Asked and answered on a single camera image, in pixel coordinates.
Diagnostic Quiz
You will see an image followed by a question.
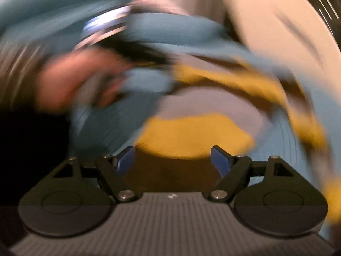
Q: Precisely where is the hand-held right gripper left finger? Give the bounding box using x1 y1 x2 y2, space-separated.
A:
45 146 138 202

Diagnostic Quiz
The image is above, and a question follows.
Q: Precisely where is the cream headboard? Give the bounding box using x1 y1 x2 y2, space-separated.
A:
221 0 341 91

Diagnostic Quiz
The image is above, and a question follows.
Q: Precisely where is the striped yellow brown grey sweater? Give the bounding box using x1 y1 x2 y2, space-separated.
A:
133 56 341 224

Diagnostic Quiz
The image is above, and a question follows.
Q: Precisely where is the blue quilted bedspread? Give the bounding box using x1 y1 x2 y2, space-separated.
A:
0 0 341 246

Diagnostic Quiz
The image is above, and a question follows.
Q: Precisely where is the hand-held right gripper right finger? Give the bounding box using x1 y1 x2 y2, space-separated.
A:
208 145 302 202

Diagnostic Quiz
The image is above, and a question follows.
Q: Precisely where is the person's left hand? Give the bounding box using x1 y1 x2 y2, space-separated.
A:
36 49 134 111

